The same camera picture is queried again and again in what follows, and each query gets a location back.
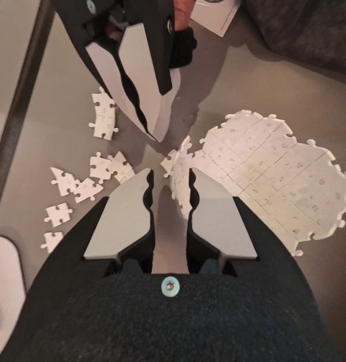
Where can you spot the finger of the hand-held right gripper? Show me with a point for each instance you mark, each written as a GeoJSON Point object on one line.
{"type": "Point", "coordinates": [144, 68]}
{"type": "Point", "coordinates": [110, 68]}

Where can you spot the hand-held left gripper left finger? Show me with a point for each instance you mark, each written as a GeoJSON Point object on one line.
{"type": "Point", "coordinates": [119, 226]}

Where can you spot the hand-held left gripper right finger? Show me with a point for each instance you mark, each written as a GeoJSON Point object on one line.
{"type": "Point", "coordinates": [221, 226]}

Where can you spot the puzzle pieces group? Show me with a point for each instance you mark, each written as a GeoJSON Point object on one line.
{"type": "Point", "coordinates": [105, 116]}

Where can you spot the partly built white puzzle ball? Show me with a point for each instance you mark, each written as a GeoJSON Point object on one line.
{"type": "Point", "coordinates": [269, 175]}

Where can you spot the single white puzzle piece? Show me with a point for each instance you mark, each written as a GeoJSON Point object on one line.
{"type": "Point", "coordinates": [169, 163]}

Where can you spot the person's right hand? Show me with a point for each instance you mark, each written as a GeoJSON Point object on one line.
{"type": "Point", "coordinates": [183, 14]}

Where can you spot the printed instruction leaflet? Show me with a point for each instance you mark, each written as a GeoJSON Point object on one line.
{"type": "Point", "coordinates": [218, 17]}

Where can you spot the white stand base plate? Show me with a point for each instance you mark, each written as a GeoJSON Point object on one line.
{"type": "Point", "coordinates": [6, 294]}

